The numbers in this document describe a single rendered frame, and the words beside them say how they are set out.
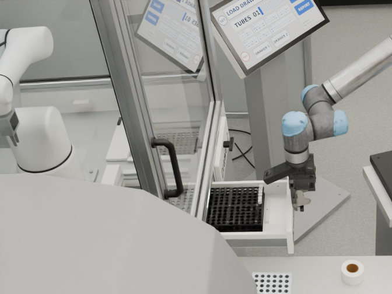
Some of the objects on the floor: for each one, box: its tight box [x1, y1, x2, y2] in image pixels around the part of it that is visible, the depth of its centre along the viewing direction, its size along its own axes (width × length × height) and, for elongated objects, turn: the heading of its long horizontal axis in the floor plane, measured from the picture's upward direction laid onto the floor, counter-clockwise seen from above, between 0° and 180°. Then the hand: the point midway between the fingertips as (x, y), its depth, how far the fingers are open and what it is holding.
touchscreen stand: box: [243, 52, 351, 246], centre depth 319 cm, size 50×45×102 cm
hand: (294, 203), depth 221 cm, fingers closed on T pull, 3 cm apart
